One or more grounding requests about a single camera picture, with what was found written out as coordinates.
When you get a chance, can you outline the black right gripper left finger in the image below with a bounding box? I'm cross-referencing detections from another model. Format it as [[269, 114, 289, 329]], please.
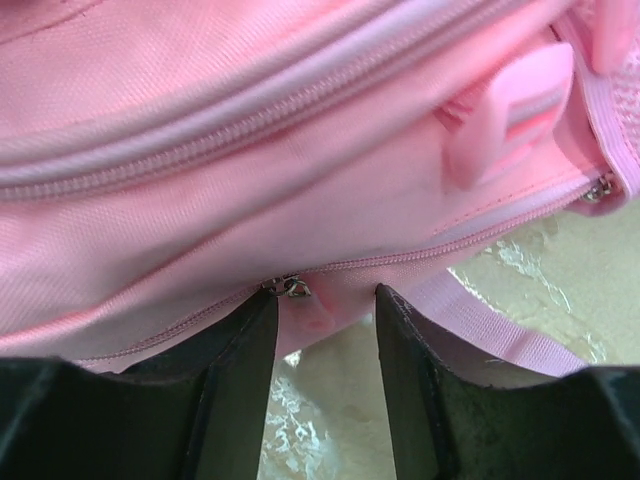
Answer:
[[1, 292, 278, 480]]

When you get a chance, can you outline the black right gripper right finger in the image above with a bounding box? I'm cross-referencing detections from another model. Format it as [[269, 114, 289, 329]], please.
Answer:
[[375, 285, 639, 479]]

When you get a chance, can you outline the pink student backpack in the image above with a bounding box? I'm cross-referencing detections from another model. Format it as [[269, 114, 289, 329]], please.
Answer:
[[1, 1, 639, 376]]

